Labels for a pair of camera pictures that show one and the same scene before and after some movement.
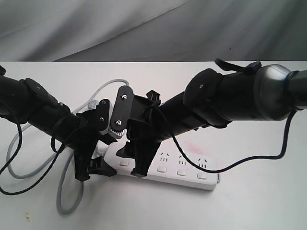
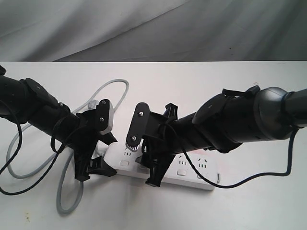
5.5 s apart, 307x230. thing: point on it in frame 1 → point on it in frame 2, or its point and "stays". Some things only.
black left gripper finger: (108, 139) stays
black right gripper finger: (127, 151) → (143, 160)
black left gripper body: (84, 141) stays
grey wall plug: (92, 104) stays
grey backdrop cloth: (153, 30) stays
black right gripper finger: (143, 161) → (157, 170)
